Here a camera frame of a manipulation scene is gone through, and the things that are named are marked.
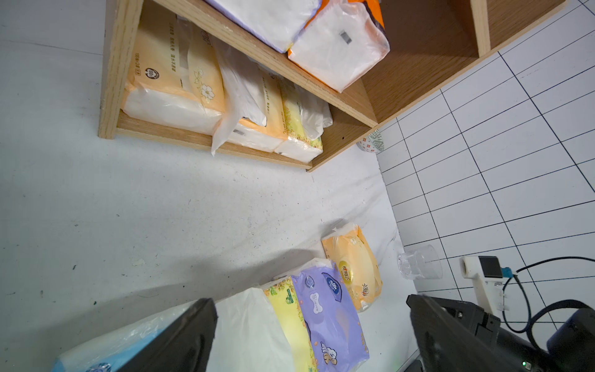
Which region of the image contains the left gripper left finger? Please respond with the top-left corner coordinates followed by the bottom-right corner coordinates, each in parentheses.
top-left (119, 299), bottom-right (218, 372)

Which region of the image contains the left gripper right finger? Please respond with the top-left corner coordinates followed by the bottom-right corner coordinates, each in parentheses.
top-left (406, 294), bottom-right (507, 371)

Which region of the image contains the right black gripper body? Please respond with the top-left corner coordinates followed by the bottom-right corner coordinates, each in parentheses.
top-left (433, 298), bottom-right (553, 371)

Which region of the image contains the yellow floral tissue pack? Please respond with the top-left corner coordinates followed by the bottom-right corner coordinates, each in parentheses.
top-left (206, 276), bottom-right (318, 371)

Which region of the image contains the blue tissue pack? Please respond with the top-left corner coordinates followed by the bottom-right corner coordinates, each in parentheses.
top-left (52, 302), bottom-right (191, 372)

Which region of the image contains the pale orange tissue pack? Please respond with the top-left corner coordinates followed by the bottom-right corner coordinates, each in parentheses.
top-left (321, 223), bottom-right (383, 312)

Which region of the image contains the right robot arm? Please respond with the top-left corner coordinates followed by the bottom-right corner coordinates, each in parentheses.
top-left (408, 295), bottom-right (594, 371)

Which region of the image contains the bottom middle beige tissue pack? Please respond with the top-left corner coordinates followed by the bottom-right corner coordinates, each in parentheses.
top-left (212, 40), bottom-right (288, 153)

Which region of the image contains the beige tissue pack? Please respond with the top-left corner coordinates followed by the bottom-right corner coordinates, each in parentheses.
top-left (212, 40), bottom-right (288, 153)
top-left (121, 1), bottom-right (226, 135)

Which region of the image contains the bottom right yellow tissue pack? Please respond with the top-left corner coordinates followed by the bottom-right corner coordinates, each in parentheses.
top-left (274, 79), bottom-right (333, 164)

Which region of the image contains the bottom left beige tissue pack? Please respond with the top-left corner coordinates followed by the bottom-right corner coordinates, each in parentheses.
top-left (121, 1), bottom-right (226, 135)

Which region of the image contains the wooden three-tier shelf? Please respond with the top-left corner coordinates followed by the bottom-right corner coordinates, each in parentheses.
top-left (99, 1), bottom-right (563, 171)

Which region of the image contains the white purple tissue pack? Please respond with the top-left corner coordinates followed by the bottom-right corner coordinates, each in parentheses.
top-left (206, 0), bottom-right (322, 54)

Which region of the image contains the clear drinking glass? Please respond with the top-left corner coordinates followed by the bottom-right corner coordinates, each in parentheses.
top-left (398, 245), bottom-right (443, 280)

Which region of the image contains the green patterned small dish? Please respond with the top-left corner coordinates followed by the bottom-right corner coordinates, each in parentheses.
top-left (357, 130), bottom-right (384, 153)

